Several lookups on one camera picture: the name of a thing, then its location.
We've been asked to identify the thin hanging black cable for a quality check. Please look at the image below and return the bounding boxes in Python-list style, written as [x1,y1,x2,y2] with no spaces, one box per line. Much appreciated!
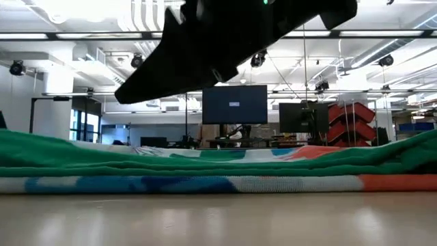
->
[302,24,309,102]

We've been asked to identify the large dark monitor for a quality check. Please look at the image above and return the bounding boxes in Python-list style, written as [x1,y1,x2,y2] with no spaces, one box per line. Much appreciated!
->
[201,85,268,125]

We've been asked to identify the background black desk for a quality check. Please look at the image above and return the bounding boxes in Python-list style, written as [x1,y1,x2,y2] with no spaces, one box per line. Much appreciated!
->
[205,137,279,148]

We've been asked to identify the red storage bin rack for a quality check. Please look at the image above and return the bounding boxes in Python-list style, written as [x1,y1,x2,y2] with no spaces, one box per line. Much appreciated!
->
[326,101,376,148]

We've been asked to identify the dinosaur print towel green backing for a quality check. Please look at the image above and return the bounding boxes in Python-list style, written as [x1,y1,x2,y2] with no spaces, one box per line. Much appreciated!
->
[0,128,437,195]

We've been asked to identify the low black screen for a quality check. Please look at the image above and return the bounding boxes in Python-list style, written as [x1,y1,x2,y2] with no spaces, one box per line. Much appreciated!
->
[140,136,168,148]

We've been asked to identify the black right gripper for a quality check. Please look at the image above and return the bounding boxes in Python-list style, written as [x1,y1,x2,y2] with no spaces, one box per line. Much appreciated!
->
[114,0,322,105]

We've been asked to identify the black metal stand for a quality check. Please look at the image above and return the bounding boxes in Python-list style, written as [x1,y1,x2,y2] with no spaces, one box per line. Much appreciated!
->
[29,96,71,135]

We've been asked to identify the blue storage bins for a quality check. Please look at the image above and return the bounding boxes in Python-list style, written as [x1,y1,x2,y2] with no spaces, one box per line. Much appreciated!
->
[398,122,436,133]

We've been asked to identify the small black monitor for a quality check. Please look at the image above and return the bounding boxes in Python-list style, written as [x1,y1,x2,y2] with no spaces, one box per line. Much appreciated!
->
[279,102,330,134]

